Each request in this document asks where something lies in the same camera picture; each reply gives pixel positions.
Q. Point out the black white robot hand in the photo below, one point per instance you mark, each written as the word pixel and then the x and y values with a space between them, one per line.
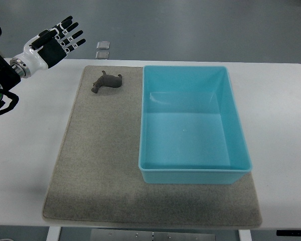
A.
pixel 48 48

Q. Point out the brown hippo toy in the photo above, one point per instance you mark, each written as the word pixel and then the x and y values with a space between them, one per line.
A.
pixel 106 80

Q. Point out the blue plastic box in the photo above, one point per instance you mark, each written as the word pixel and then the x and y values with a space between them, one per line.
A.
pixel 190 128

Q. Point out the lower metal floor plate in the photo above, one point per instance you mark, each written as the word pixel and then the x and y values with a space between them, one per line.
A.
pixel 102 55

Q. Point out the metal floor plate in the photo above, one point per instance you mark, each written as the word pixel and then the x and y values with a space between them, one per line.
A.
pixel 103 45
pixel 102 55

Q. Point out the upper metal floor plate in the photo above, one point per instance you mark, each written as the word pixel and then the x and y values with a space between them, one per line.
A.
pixel 103 45

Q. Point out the grey felt mat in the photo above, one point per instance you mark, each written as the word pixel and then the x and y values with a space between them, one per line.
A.
pixel 97 179

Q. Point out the white left table leg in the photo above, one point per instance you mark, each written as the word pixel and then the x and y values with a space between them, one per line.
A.
pixel 53 233

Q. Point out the white table leg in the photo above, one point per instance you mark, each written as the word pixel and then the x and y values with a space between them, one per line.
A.
pixel 53 233
pixel 245 235

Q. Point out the metal table crossbar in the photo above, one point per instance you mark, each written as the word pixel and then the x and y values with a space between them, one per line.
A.
pixel 113 234

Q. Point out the white right table leg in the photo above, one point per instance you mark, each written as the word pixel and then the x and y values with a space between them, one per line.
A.
pixel 245 235

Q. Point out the black table control panel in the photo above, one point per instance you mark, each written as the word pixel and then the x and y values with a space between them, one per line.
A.
pixel 288 233

